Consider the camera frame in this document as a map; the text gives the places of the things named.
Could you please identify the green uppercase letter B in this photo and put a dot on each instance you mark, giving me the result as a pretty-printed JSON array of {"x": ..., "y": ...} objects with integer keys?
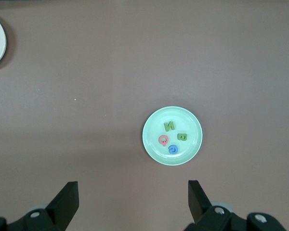
[{"x": 182, "y": 137}]

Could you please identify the red uppercase letter Q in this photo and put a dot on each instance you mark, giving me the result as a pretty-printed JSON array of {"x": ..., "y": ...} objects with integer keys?
[{"x": 160, "y": 139}]

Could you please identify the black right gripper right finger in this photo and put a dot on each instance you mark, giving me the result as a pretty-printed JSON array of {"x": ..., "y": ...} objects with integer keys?
[{"x": 202, "y": 209}]

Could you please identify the blue uppercase letter G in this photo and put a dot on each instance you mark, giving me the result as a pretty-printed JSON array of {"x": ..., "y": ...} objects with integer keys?
[{"x": 170, "y": 147}]

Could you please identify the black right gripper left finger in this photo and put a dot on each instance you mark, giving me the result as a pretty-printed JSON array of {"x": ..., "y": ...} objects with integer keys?
[{"x": 60, "y": 207}]

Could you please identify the green plastic plate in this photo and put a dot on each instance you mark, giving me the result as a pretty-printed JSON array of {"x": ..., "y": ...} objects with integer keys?
[{"x": 190, "y": 154}]

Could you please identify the green uppercase letter N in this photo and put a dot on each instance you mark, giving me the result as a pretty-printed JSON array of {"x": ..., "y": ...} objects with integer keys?
[{"x": 169, "y": 126}]

